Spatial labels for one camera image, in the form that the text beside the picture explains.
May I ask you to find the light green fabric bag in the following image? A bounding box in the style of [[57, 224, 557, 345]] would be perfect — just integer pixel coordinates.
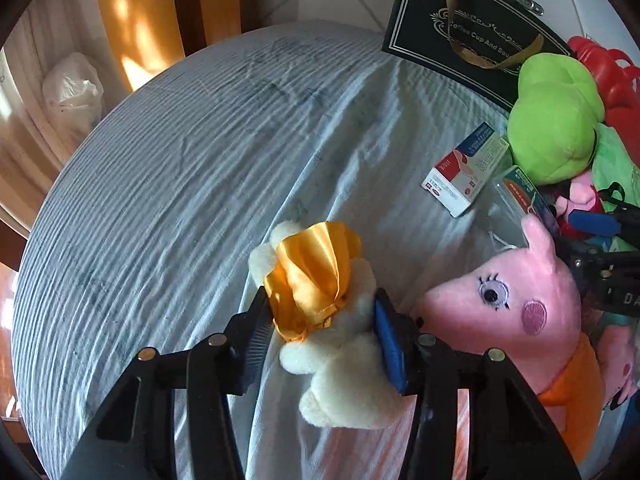
[[592, 125, 640, 211]]

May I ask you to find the pink pig plush orange dress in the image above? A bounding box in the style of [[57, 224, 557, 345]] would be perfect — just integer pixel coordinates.
[[412, 215, 608, 466]]

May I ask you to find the green plush toy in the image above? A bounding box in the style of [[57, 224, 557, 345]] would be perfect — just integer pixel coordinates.
[[506, 52, 607, 186]]

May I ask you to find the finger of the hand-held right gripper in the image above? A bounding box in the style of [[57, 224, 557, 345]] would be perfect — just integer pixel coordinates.
[[567, 209, 640, 249], [570, 249, 640, 279]]

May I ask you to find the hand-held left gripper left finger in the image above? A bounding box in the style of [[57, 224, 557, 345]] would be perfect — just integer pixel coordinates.
[[60, 285, 275, 480]]

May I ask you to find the cream plush with yellow dress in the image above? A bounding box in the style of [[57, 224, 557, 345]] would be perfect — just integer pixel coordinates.
[[248, 220, 401, 430]]

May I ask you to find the red bear-shaped carry case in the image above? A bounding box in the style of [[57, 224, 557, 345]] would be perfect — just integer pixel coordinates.
[[567, 35, 640, 131]]

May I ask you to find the dark gift box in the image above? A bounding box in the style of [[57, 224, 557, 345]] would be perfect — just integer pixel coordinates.
[[381, 0, 576, 113]]

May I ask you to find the white plastic bag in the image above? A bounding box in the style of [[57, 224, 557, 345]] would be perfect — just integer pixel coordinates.
[[41, 52, 104, 136]]

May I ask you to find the beige curtain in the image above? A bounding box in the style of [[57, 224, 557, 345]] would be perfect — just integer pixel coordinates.
[[0, 0, 121, 231]]

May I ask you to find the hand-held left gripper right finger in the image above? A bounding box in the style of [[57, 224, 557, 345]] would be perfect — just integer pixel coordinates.
[[372, 287, 583, 480]]

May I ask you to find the white red and blue box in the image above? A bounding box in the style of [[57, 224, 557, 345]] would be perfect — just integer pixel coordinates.
[[421, 122, 511, 219]]

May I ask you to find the clear plastic blister pack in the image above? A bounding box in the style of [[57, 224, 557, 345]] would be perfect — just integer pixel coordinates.
[[487, 165, 558, 261]]

